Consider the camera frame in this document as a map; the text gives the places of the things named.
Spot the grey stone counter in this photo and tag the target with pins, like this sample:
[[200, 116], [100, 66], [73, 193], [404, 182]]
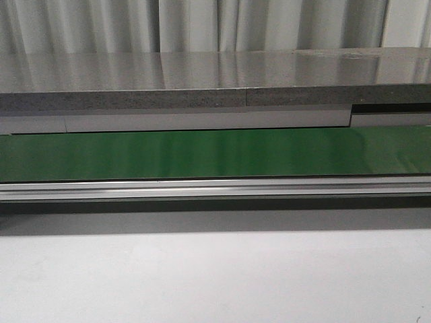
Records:
[[77, 93]]

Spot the green conveyor belt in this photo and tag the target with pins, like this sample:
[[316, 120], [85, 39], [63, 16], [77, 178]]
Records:
[[215, 154]]

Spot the white curtain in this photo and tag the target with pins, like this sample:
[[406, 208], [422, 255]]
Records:
[[30, 27]]

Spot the aluminium conveyor frame rail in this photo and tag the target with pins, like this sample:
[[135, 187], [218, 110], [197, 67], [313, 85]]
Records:
[[208, 188]]

